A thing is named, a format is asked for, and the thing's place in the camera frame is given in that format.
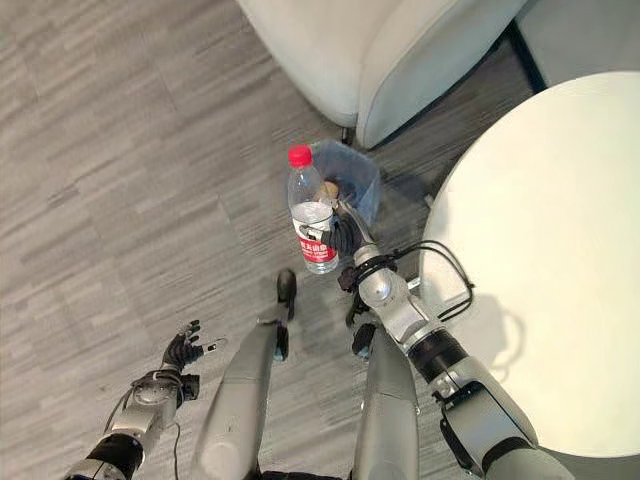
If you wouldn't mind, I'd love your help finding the white armchair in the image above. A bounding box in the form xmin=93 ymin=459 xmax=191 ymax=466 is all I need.
xmin=235 ymin=0 xmax=530 ymax=151

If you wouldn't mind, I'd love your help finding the grey sofa with dark frame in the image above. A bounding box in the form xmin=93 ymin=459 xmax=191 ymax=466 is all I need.
xmin=508 ymin=0 xmax=640 ymax=94

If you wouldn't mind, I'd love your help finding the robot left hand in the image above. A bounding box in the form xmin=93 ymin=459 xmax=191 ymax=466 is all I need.
xmin=163 ymin=320 xmax=228 ymax=374

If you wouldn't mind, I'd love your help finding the clear bottle with red cap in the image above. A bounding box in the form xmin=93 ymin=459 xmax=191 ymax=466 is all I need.
xmin=285 ymin=144 xmax=340 ymax=275

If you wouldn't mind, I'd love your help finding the round white tea table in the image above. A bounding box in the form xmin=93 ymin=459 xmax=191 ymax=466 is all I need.
xmin=418 ymin=71 xmax=640 ymax=459

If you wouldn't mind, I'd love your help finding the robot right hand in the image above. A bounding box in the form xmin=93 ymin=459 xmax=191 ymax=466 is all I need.
xmin=298 ymin=193 xmax=375 ymax=256

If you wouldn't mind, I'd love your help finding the small translucent trash bin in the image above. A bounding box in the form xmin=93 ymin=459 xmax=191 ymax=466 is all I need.
xmin=306 ymin=139 xmax=385 ymax=226

